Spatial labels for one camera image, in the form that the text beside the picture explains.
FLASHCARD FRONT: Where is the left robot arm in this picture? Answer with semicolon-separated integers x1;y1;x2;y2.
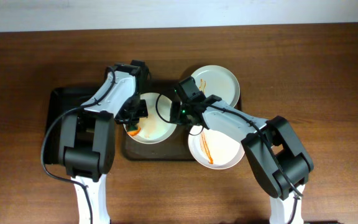
58;60;150;223

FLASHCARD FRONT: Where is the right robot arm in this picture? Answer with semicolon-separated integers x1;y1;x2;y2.
170;77;314;223

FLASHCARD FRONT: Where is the brown plastic serving tray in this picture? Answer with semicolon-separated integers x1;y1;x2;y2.
121;78;244;162

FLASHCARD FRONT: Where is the white plate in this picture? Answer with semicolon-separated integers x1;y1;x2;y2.
188;126;245;170
128;93;177;144
191;65;241;107

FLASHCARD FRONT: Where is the green and orange sponge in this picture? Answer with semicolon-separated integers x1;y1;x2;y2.
126;124;141;136

